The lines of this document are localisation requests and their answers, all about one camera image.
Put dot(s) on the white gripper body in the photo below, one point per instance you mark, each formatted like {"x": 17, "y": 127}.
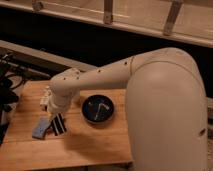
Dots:
{"x": 58, "y": 107}

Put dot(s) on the black ceramic bowl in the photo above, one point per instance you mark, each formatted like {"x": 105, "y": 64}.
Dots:
{"x": 97, "y": 109}

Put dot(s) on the black equipment with cables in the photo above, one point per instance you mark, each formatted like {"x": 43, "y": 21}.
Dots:
{"x": 7, "y": 95}

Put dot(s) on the metal rail frame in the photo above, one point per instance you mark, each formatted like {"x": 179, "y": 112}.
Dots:
{"x": 189, "y": 21}

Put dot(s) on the blue sponge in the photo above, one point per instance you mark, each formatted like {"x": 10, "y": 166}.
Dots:
{"x": 40, "y": 130}

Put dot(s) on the wooden table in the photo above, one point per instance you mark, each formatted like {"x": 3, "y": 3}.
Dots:
{"x": 82, "y": 145}

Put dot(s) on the black white striped eraser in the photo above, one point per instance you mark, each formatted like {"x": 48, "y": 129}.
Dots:
{"x": 58, "y": 125}

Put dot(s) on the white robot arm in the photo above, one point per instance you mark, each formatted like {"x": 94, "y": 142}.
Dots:
{"x": 165, "y": 104}

